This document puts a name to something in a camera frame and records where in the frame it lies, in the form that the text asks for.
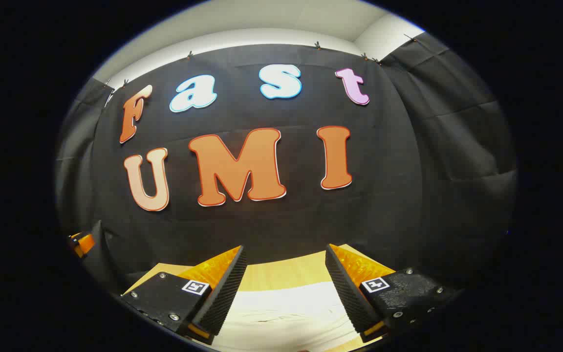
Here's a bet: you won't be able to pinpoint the row of small cloth clips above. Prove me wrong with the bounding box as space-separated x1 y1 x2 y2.
103 34 420 94

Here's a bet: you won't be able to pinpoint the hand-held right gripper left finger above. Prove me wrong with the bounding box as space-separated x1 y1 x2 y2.
120 245 248 346

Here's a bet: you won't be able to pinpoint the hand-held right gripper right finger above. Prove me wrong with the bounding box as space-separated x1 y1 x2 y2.
325 243 463 343

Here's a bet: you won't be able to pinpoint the white jeans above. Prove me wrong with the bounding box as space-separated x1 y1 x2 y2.
212 281 361 352

